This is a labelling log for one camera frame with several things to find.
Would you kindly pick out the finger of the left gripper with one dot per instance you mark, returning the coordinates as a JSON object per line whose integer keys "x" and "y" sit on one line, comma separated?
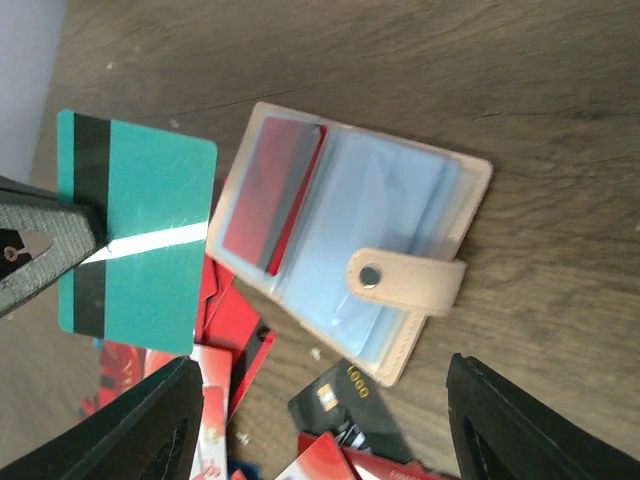
{"x": 42, "y": 237}

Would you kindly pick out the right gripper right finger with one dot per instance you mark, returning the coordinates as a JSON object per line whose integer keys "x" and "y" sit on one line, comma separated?
{"x": 500, "y": 431}

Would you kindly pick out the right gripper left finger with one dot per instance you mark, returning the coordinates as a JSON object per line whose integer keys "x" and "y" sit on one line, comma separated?
{"x": 148, "y": 432}

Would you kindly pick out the beige leather card holder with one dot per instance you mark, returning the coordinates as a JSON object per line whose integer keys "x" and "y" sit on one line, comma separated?
{"x": 373, "y": 252}

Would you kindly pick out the red card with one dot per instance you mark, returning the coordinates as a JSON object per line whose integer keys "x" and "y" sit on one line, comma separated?
{"x": 271, "y": 194}

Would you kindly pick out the white pink gradient card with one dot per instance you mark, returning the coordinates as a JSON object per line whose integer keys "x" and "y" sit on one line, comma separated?
{"x": 210, "y": 455}

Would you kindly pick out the black logo card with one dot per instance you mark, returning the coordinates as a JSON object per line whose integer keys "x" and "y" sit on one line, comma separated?
{"x": 345, "y": 402}

